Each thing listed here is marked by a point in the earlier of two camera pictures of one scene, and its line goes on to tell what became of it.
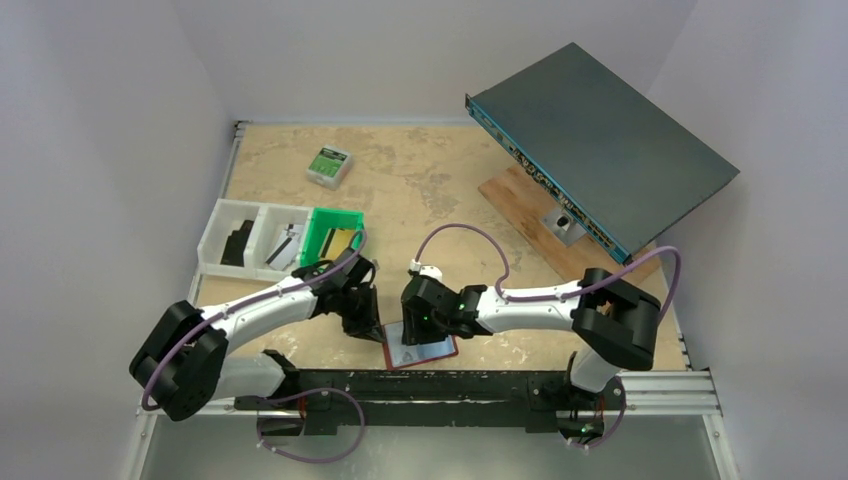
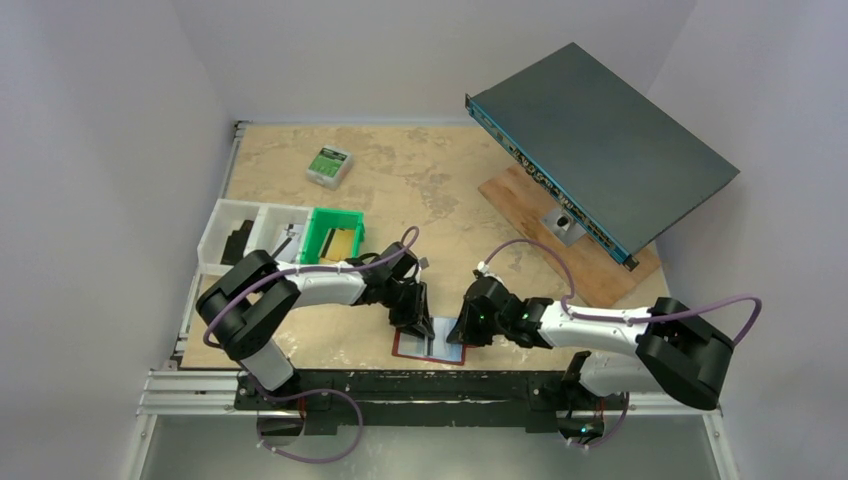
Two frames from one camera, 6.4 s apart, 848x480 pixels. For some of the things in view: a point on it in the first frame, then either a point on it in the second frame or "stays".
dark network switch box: x=620 y=165 stays
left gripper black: x=361 y=307 to x=411 y=312
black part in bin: x=236 y=244 stays
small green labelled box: x=329 y=166 stays
